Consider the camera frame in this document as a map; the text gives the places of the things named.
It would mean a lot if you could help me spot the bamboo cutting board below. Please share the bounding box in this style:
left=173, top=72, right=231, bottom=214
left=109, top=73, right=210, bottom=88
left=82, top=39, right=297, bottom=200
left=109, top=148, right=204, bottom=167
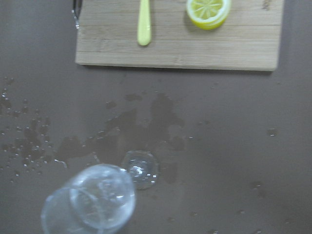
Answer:
left=75, top=0, right=284, bottom=71

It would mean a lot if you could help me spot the yellow lemon slice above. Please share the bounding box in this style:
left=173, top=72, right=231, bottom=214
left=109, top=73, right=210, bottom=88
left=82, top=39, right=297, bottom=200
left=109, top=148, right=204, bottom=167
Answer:
left=186, top=0, right=232, bottom=30

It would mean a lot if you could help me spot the clear wine glass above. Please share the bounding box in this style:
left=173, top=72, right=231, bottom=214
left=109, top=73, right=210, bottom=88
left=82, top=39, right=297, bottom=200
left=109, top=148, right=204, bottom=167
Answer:
left=40, top=150, right=159, bottom=234

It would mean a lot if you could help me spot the yellow plastic knife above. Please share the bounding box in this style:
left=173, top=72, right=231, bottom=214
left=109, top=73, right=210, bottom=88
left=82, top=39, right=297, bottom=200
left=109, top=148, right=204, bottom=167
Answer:
left=137, top=0, right=152, bottom=46

